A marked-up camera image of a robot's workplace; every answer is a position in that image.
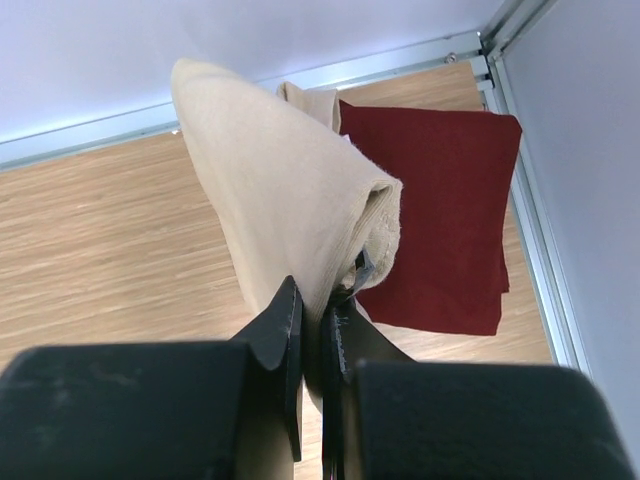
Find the beige t shirt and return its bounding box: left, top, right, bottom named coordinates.
left=171, top=59, right=403, bottom=479

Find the folded dark red shirt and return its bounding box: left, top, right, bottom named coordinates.
left=340, top=102, right=522, bottom=336

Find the right aluminium frame post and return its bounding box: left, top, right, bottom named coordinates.
left=479, top=1, right=592, bottom=376

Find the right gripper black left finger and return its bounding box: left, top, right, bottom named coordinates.
left=1, top=278, right=303, bottom=479

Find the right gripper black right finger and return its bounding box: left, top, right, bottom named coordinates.
left=319, top=249, right=634, bottom=480

